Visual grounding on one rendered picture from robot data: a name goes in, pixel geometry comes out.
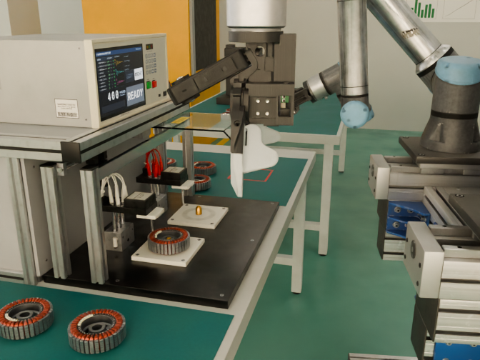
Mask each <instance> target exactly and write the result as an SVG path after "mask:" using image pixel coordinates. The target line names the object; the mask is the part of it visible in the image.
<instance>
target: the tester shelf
mask: <svg viewBox="0 0 480 360"><path fill-rule="evenodd" d="M188 109H190V106H189V103H187V104H184V105H183V104H179V105H177V106H175V105H174V103H173V101H172V100H171V98H170V97H169V101H166V102H164V103H162V104H159V105H157V106H154V107H151V108H150V109H147V110H144V111H142V112H139V113H137V114H134V115H132V116H129V117H127V118H125V119H122V120H120V121H117V122H115V123H112V124H110V125H108V126H105V127H103V128H100V129H93V128H86V127H74V126H50V125H38V124H15V123H3V122H0V157H9V158H18V159H35V160H44V161H62V162H69V163H78V164H81V163H82V162H84V161H86V160H88V159H90V158H92V157H94V156H96V155H98V154H100V153H102V152H104V151H106V150H108V149H110V148H112V147H114V146H116V145H118V144H120V143H122V142H124V141H126V140H128V139H130V138H132V137H134V136H136V135H138V134H140V133H142V132H144V131H146V130H148V129H150V128H152V127H154V126H156V125H158V124H160V123H162V122H164V121H166V120H168V119H170V118H172V117H174V116H176V115H178V114H180V113H182V112H184V111H186V110H188Z"/></svg>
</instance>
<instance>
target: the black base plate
mask: <svg viewBox="0 0 480 360"><path fill-rule="evenodd" d="M166 194H167V207H168V209H167V210H166V211H165V212H164V213H163V214H162V215H161V216H160V217H159V218H157V219H153V221H154V230H156V229H160V228H164V227H166V228H167V227H169V228H170V227H171V226H172V227H178V228H181V229H185V230H187V231H188V232H189V233H190V237H196V238H203V239H204V241H205V242H204V244H203V245H202V246H201V248H200V249H199V250H198V251H197V253H196V254H195V256H194V257H193V259H192V260H191V261H190V262H189V264H188V265H187V266H186V267H184V266H173V265H167V264H157V263H151V262H145V261H134V260H131V256H132V255H133V254H134V253H135V252H136V251H137V250H138V249H139V248H140V247H141V246H142V245H143V244H144V243H145V242H146V241H147V240H148V239H147V236H148V235H149V234H150V233H151V222H150V219H143V218H137V217H136V215H134V214H124V222H130V223H134V241H133V242H132V243H131V244H130V245H129V246H128V247H126V248H125V249H124V250H123V251H112V250H106V257H107V266H108V273H109V279H108V280H107V281H106V280H105V283H104V284H99V283H98V282H96V283H95V284H94V283H92V282H91V270H90V263H89V250H88V243H87V241H86V242H85V243H83V244H82V245H81V246H80V247H79V248H77V249H76V250H74V251H73V252H72V253H70V254H69V255H70V261H71V272H72V274H71V275H68V277H67V278H66V279H62V278H61V277H59V278H55V277H54V268H51V269H50V270H49V271H47V272H46V273H45V274H44V275H43V276H44V283H49V284H58V285H64V286H73V287H79V288H83V289H93V290H98V291H107V292H112V293H118V294H127V295H132V296H141V297H146V298H152V299H161V300H167V301H175V302H181V303H186V304H196V305H201V306H210V307H215V308H220V309H228V308H229V306H230V304H231V302H232V300H233V298H234V296H235V294H236V292H237V290H238V289H239V287H240V285H241V283H242V281H243V279H244V277H245V275H246V273H247V271H248V269H249V267H250V265H251V263H252V261H253V259H254V257H255V255H256V253H257V251H258V249H259V247H260V245H261V243H262V241H263V239H264V237H265V235H266V233H267V231H268V229H269V227H270V225H271V223H272V221H273V219H274V217H275V215H276V213H277V211H278V209H279V202H277V201H261V200H253V199H238V198H229V197H221V196H206V195H198V194H194V195H193V196H184V203H185V204H196V205H204V206H218V207H226V208H229V210H228V212H227V213H226V215H225V216H224V217H223V219H222V220H221V221H220V222H219V224H218V225H217V227H216V228H215V229H206V228H199V227H192V226H179V225H173V224H167V221H168V220H169V219H170V218H171V217H172V216H173V215H174V214H175V213H176V212H177V211H178V210H179V209H180V208H181V207H182V203H181V193H174V192H167V193H166Z"/></svg>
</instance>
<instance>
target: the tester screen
mask: <svg viewBox="0 0 480 360"><path fill-rule="evenodd" d="M96 66H97V75H98V83H99V99H100V107H101V118H104V117H106V116H110V115H112V114H115V113H117V112H120V111H123V110H125V109H128V108H131V107H133V106H136V105H139V104H142V103H144V102H145V101H141V102H139V103H136V104H133V105H131V106H127V98H126V87H129V86H133V85H137V84H141V83H143V82H144V78H142V79H138V80H135V81H130V82H127V83H126V76H125V71H128V70H132V69H138V68H141V67H142V72H143V66H142V53H141V46H140V47H134V48H129V49H119V50H113V51H103V52H96ZM117 89H118V90H119V99H117V100H114V101H110V102H108V101H107V92H110V91H115V90H117ZM123 100H125V105H126V106H123V107H121V108H118V109H115V110H113V111H109V112H107V113H105V114H102V107H104V106H108V105H110V104H114V103H116V102H119V101H123Z"/></svg>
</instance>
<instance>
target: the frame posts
mask: <svg viewBox="0 0 480 360"><path fill-rule="evenodd" d="M155 149H157V150H158V151H159V153H160V155H161V160H162V163H163V169H165V168H167V154H166V141H165V142H164V143H162V144H160V145H159V146H157V147H156V148H155ZM182 150H183V167H184V168H187V174H188V180H192V181H194V140H193V130H184V131H182ZM40 169H41V180H42V185H43V191H44V201H45V207H46V217H47V224H48V229H49V239H50V245H51V255H52V261H53V267H54V277H55V278H59V277H61V278H62V279H66V278H67V277H68V275H71V274H72V272H71V261H70V255H69V243H68V236H67V230H66V219H65V213H64V201H63V195H62V188H61V177H60V176H58V171H57V164H56V162H46V163H44V164H42V165H40ZM79 170H80V176H81V188H82V196H83V203H84V216H85V223H86V236H87V243H88V250H89V263H90V270H91V282H92V283H94V284H95V283H96V282H98V283H99V284H104V283H105V280H106V281H107V280H108V279H109V273H108V266H107V257H106V242H105V235H104V220H103V211H102V204H101V189H100V181H99V166H92V165H86V166H83V167H81V168H80V169H79ZM168 191H169V185H161V184H159V193H163V194H166V193H167V192H168ZM194 194H195V187H194V184H193V185H192V186H191V187H190V188H189V189H184V196H193V195H194Z"/></svg>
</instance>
